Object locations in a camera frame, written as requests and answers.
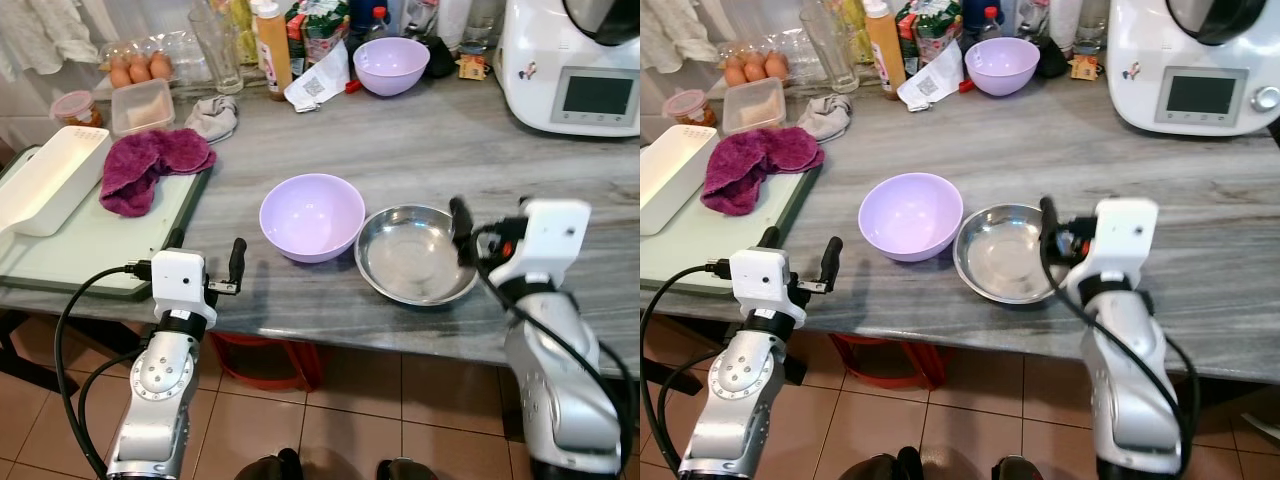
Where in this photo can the dark bottle with red cap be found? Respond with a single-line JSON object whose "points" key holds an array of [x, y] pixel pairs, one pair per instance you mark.
{"points": [[990, 25], [378, 25]]}

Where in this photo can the green rimmed cutting board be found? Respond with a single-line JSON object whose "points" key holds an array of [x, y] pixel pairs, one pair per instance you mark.
{"points": [[90, 250], [690, 250]]}

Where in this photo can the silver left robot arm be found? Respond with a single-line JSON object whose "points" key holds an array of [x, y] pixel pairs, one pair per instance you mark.
{"points": [[745, 400], [160, 390]]}

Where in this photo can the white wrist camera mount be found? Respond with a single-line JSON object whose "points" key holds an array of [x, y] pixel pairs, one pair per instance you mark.
{"points": [[1120, 240], [760, 280], [178, 280], [550, 235]]}

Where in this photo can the green food packet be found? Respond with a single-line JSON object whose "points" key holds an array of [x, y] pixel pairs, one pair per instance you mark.
{"points": [[935, 25], [325, 25]]}

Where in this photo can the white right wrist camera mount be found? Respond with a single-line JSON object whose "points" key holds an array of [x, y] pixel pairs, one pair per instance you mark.
{"points": [[550, 235], [1120, 240]]}

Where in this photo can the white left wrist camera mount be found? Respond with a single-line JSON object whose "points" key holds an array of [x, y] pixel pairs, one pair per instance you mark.
{"points": [[760, 280], [178, 280]]}

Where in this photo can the white kitchen machine with display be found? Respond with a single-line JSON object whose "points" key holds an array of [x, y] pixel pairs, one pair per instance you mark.
{"points": [[560, 60], [1170, 70]]}

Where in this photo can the stainless steel bowl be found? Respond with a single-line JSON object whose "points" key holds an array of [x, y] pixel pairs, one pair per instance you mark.
{"points": [[1005, 255], [410, 260]]}

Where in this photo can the black rounded object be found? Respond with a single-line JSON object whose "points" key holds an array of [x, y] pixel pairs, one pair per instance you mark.
{"points": [[440, 58], [1050, 58]]}

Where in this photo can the tall clear drinking glass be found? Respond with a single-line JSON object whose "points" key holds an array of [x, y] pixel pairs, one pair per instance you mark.
{"points": [[830, 48], [218, 50]]}

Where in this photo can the white hanging cloth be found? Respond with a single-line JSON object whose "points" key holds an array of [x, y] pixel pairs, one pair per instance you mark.
{"points": [[40, 35], [675, 35]]}

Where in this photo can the large lilac plastic bowl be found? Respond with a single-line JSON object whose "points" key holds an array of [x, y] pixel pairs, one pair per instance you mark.
{"points": [[312, 215], [910, 215]]}

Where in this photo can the clear plastic food box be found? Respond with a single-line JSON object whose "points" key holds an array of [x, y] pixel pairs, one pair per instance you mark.
{"points": [[755, 105], [143, 108]]}

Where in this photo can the black table leg frame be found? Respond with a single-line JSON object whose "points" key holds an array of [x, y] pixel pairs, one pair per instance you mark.
{"points": [[660, 372], [30, 350]]}

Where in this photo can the magenta towel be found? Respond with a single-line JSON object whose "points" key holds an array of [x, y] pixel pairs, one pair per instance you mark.
{"points": [[755, 160], [150, 160]]}

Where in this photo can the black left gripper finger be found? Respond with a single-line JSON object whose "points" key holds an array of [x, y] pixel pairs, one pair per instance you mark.
{"points": [[238, 258], [832, 258], [175, 240], [769, 238]]}

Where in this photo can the white rectangular plastic container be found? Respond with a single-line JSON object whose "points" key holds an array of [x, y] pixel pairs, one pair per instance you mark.
{"points": [[45, 185], [670, 175]]}

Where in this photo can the small yellow box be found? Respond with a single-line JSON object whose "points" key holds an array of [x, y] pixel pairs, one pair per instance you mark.
{"points": [[472, 66], [1083, 66]]}

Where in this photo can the white packet with QR code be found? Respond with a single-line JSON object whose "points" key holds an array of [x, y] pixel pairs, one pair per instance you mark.
{"points": [[320, 85], [930, 85]]}

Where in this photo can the dark right robot foot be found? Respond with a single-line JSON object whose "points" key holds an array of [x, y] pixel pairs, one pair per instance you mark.
{"points": [[405, 470], [1015, 470]]}

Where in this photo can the clear plastic egg carton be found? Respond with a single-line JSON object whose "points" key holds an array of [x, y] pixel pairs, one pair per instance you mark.
{"points": [[795, 48], [182, 50]]}

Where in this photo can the small jar with pink lid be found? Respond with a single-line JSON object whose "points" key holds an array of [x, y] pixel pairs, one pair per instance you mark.
{"points": [[75, 108], [690, 105]]}

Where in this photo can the brown egg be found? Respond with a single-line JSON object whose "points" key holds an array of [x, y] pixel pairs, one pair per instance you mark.
{"points": [[140, 70], [120, 76], [755, 70], [776, 65], [160, 66], [735, 75]]}

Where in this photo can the small lilac plastic bowl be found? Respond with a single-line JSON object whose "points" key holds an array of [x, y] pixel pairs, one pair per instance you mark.
{"points": [[1002, 65], [390, 65]]}

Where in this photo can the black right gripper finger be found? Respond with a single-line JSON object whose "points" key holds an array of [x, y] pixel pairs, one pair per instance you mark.
{"points": [[461, 225], [1049, 225]]}

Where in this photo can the grey crumpled cloth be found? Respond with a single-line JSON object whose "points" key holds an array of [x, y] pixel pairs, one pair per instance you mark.
{"points": [[212, 118], [825, 115]]}

